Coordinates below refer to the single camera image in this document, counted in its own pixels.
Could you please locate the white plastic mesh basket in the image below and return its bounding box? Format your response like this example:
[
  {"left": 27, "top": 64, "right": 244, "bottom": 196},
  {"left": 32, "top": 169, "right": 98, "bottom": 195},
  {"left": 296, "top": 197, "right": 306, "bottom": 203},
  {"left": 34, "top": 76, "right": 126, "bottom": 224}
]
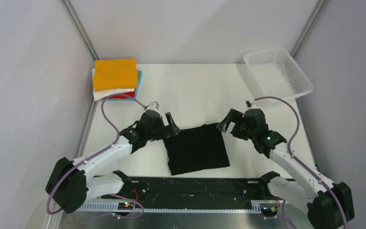
[{"left": 243, "top": 47, "right": 315, "bottom": 101}]

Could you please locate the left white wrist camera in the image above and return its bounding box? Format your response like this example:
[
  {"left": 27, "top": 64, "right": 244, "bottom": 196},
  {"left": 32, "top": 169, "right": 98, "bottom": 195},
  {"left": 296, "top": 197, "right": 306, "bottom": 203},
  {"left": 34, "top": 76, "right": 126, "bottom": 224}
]
[{"left": 145, "top": 101, "right": 160, "bottom": 112}]

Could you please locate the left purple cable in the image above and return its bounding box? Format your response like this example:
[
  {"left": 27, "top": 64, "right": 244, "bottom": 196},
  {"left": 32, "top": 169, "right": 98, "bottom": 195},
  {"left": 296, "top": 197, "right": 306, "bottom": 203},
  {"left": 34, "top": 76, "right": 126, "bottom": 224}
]
[{"left": 46, "top": 93, "right": 147, "bottom": 227}]

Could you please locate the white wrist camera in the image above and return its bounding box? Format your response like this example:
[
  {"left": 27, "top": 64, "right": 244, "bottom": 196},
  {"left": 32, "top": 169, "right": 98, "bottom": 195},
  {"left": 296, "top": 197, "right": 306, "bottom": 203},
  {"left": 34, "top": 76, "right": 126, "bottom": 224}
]
[
  {"left": 245, "top": 100, "right": 257, "bottom": 110},
  {"left": 145, "top": 101, "right": 160, "bottom": 112}
]

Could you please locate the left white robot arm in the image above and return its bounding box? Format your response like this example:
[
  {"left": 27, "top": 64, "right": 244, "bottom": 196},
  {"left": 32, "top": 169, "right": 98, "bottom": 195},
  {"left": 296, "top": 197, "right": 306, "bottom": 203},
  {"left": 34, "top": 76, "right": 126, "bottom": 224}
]
[{"left": 45, "top": 110, "right": 180, "bottom": 213}]

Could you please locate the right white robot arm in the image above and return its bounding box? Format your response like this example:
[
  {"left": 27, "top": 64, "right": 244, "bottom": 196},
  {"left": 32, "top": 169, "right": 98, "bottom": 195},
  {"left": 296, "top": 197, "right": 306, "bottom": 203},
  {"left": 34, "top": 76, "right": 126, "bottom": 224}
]
[{"left": 217, "top": 108, "right": 355, "bottom": 229}]

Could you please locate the black t-shirt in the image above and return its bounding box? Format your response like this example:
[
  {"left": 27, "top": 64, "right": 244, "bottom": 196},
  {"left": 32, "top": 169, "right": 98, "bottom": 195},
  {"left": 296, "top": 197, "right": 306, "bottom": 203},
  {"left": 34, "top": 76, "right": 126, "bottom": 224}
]
[{"left": 163, "top": 123, "right": 230, "bottom": 176}]

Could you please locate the purple cable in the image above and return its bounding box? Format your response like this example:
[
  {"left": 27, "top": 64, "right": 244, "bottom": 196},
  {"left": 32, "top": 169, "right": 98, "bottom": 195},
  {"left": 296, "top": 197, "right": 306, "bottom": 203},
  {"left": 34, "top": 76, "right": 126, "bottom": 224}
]
[
  {"left": 253, "top": 96, "right": 350, "bottom": 229},
  {"left": 46, "top": 93, "right": 147, "bottom": 227}
]

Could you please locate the aluminium frame rail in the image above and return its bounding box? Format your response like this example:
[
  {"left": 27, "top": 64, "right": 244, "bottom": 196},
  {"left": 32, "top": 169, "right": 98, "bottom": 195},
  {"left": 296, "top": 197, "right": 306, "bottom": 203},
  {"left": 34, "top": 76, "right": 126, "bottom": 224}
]
[{"left": 56, "top": 177, "right": 335, "bottom": 216}]

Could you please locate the orange folded t-shirt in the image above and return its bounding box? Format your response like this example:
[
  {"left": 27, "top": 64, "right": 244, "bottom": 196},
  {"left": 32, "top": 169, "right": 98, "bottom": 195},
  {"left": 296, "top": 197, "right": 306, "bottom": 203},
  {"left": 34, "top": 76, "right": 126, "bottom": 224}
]
[{"left": 92, "top": 58, "right": 138, "bottom": 91}]

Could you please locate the red folded t-shirt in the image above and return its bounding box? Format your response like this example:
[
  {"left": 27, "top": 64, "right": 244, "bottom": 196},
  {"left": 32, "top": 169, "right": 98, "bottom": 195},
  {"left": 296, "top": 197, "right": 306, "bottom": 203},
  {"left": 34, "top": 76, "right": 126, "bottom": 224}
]
[{"left": 106, "top": 91, "right": 136, "bottom": 100}]

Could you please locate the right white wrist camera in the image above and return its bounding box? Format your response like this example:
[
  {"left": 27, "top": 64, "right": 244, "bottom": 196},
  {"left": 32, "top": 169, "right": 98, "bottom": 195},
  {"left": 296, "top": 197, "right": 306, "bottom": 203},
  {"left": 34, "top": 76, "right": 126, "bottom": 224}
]
[{"left": 245, "top": 100, "right": 257, "bottom": 110}]

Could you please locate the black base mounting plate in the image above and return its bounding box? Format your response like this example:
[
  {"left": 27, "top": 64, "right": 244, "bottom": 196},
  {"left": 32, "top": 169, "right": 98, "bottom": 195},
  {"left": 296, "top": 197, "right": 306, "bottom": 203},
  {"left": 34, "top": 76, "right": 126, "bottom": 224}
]
[{"left": 117, "top": 177, "right": 275, "bottom": 210}]

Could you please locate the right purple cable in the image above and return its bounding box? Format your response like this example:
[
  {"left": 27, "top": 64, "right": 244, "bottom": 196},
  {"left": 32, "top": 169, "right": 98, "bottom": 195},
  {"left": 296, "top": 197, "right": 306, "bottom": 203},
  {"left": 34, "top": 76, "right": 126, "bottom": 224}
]
[{"left": 253, "top": 96, "right": 350, "bottom": 229}]

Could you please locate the light blue folded t-shirt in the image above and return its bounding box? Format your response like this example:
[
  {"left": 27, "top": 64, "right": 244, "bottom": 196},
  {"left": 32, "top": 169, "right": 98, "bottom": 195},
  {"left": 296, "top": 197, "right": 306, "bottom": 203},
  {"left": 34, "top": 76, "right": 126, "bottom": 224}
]
[{"left": 101, "top": 70, "right": 143, "bottom": 103}]

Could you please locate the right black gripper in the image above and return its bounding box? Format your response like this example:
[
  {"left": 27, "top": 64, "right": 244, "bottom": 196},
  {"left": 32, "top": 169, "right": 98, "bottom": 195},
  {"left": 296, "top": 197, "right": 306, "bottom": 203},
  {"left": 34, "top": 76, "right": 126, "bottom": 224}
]
[{"left": 217, "top": 108, "right": 256, "bottom": 141}]

